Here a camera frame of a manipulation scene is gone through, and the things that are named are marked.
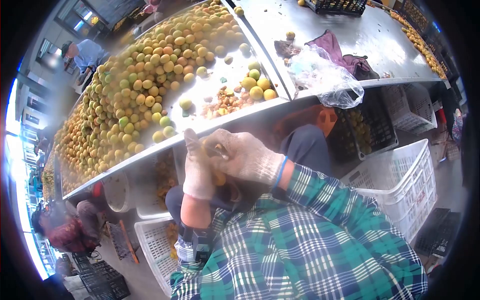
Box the tilted white plastic crate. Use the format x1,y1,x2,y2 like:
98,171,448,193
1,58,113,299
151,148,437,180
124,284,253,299
380,82,439,136

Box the white tub with apricots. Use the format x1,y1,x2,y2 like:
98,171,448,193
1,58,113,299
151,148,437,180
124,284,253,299
135,150,181,220

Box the black wrist band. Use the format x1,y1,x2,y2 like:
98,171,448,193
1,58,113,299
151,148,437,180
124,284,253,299
178,221,219,263

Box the person's body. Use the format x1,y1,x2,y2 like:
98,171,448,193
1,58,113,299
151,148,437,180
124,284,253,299
170,193,429,300

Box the stack of black crates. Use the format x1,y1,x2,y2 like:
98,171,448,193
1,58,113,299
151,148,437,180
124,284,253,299
71,252,131,300

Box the clear plastic bag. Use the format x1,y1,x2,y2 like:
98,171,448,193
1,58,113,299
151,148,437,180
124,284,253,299
287,44,365,110

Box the black crate with apricots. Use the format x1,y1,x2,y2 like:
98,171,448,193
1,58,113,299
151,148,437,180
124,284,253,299
330,92,400,162

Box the brown rag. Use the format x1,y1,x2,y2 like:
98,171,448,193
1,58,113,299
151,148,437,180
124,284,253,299
274,39,301,58

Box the large pile of apricots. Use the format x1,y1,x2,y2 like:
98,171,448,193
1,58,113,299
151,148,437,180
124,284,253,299
42,0,253,199

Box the flat black crates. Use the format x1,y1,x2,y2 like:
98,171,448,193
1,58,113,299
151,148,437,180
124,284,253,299
413,207,463,259

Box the orange plastic bag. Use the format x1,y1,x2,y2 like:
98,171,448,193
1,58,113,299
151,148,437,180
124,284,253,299
273,104,339,138

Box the maroon cloth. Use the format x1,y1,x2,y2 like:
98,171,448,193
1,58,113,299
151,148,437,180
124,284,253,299
304,29,381,81

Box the person's left hand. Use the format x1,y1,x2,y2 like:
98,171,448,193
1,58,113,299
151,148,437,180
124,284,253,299
182,128,217,200

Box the small cluster of yellow-green apricots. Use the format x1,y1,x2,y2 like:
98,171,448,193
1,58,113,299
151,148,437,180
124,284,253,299
241,61,278,102

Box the large white plastic crate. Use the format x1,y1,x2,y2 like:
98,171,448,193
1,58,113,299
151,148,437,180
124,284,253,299
339,139,439,244

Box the heap of brown apricot pits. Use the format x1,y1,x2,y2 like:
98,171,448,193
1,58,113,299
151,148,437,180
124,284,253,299
199,85,256,120

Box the dark board with orange edge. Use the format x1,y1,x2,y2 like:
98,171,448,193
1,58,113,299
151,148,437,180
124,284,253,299
106,220,140,265

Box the white bucket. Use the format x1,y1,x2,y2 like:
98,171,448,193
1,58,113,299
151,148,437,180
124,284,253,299
102,170,136,214

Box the empty black plastic crate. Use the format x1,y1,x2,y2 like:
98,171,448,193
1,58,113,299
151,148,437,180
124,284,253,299
304,0,369,16

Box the person's right hand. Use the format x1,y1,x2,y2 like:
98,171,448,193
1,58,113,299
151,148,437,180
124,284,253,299
203,128,286,186

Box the white crate with apricots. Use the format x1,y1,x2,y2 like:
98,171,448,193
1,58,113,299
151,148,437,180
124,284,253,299
134,217,180,299

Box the person's left fingers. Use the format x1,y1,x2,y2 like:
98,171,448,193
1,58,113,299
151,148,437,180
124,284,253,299
184,128,203,158

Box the person's right fingers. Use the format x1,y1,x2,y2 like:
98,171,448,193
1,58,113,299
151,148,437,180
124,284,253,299
203,128,241,160

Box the long row of apricots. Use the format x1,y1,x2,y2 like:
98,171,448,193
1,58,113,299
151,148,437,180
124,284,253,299
388,9,448,80

